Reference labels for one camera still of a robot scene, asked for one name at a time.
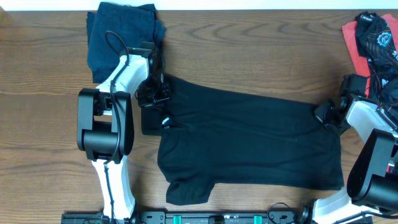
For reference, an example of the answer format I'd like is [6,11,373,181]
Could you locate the black patterned jersey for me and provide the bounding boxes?
[355,11,397,108]

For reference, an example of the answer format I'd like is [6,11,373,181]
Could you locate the black right base cable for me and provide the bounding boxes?
[266,202,299,224]

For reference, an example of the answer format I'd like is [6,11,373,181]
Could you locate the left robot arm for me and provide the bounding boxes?
[76,42,170,223]

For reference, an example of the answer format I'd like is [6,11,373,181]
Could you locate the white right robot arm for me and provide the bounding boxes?
[306,100,397,223]

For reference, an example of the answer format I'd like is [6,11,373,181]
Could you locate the red garment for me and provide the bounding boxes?
[342,11,397,101]

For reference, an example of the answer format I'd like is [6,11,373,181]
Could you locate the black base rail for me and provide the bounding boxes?
[61,211,311,224]

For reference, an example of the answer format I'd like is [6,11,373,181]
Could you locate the plain black t-shirt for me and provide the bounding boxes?
[141,75,344,205]

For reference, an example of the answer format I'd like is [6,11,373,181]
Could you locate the folded dark blue garment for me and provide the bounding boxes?
[86,2,166,83]

